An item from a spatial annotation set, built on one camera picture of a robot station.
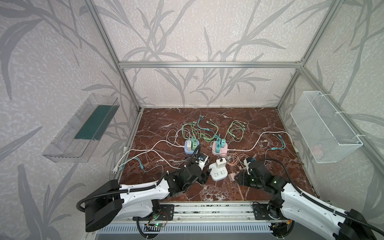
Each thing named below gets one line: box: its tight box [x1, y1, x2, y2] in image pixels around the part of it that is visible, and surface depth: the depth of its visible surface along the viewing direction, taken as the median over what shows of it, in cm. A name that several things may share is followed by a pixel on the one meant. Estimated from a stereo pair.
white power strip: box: [209, 162, 228, 182], surface depth 86 cm
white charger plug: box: [216, 157, 227, 169], surface depth 84 cm
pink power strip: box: [211, 141, 228, 157], surface depth 95 cm
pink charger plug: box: [228, 172, 236, 182], surface depth 85 cm
